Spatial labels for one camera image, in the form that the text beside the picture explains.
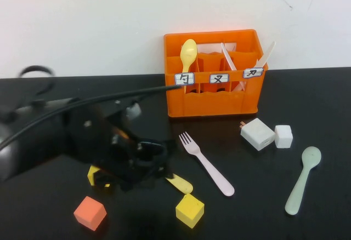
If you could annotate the white USB wall charger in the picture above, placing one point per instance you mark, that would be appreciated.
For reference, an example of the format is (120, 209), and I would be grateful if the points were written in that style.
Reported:
(257, 134)

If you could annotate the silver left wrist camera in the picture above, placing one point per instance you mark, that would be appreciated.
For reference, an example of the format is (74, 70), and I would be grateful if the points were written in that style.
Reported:
(133, 110)

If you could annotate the white foam cube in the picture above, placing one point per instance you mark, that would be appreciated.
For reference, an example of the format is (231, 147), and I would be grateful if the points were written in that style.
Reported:
(283, 137)

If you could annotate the yellow plastic knife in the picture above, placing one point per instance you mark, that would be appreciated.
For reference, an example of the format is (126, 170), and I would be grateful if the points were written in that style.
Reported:
(182, 183)

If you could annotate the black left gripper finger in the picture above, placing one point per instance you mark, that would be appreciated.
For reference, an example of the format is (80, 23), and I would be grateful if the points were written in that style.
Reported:
(145, 175)
(170, 148)

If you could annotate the pale green plastic spoon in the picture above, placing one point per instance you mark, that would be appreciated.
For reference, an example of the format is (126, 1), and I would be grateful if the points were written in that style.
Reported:
(301, 182)

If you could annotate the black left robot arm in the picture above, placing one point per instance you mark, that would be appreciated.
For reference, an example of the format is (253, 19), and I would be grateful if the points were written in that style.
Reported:
(41, 141)

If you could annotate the orange plastic cutlery holder crate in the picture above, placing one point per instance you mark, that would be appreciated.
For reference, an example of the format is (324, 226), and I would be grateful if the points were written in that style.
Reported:
(211, 103)

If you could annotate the pink plastic fork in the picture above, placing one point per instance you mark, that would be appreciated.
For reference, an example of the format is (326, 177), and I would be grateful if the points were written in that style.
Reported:
(211, 171)

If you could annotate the yellow foam cube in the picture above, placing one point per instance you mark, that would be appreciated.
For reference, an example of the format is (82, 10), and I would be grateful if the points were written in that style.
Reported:
(92, 172)
(189, 210)

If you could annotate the yellow plastic spoon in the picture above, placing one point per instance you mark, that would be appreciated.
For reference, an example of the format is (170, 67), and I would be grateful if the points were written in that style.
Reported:
(188, 52)

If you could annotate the paper label knife character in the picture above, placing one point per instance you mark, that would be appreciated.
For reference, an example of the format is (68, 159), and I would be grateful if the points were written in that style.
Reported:
(253, 73)

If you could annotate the orange foam cube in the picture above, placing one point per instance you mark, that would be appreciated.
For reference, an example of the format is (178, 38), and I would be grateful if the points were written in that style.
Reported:
(89, 212)

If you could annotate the paper label spoon character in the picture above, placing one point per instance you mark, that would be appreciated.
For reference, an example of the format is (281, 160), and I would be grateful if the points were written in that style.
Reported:
(184, 79)

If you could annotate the paper label fork character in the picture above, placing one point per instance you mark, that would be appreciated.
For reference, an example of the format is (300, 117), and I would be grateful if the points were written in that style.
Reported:
(219, 78)

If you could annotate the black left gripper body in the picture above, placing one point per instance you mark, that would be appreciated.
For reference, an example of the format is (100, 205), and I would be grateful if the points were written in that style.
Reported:
(120, 152)

